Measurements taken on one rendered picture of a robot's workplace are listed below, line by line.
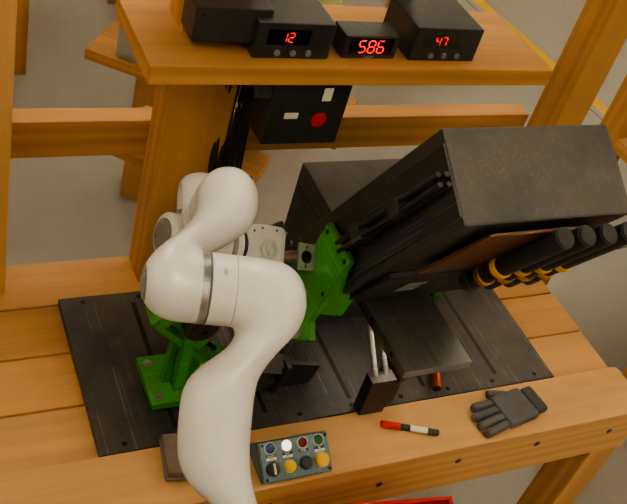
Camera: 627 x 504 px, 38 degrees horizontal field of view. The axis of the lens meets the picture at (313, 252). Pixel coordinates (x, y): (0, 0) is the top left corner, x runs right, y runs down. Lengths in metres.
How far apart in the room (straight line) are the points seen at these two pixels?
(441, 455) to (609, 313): 2.22
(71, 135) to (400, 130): 0.79
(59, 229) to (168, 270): 2.40
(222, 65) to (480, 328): 1.00
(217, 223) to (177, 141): 0.66
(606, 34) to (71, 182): 2.29
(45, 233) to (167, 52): 1.97
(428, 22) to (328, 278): 0.55
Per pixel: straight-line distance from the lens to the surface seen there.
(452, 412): 2.10
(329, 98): 1.84
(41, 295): 2.11
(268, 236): 1.78
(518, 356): 2.30
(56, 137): 1.96
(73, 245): 3.55
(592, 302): 4.15
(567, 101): 2.37
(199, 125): 1.91
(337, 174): 2.03
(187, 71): 1.67
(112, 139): 1.99
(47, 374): 1.96
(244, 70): 1.71
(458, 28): 1.92
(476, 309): 2.37
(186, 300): 1.22
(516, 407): 2.15
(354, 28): 1.84
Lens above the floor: 2.39
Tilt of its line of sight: 40 degrees down
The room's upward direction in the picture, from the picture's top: 19 degrees clockwise
